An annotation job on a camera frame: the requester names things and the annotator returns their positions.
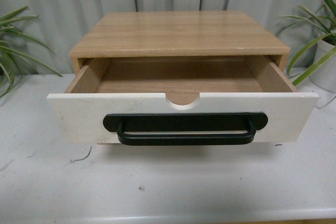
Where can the white front wooden drawer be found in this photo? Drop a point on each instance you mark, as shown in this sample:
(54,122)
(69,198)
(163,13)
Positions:
(169,85)

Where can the wooden drawer cabinet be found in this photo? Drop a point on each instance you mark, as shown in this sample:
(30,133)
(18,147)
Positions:
(178,33)

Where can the right green spider plant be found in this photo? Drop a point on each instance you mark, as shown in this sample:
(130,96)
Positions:
(323,19)

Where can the green spider plant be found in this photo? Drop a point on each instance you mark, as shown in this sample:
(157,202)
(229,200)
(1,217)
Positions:
(10,54)
(323,19)

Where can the white right plant pot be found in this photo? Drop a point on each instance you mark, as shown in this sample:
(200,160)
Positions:
(324,76)

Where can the left green spider plant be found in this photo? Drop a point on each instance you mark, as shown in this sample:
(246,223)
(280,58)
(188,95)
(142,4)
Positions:
(10,54)

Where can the black drawer handle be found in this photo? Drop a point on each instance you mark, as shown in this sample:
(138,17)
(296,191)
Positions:
(158,129)

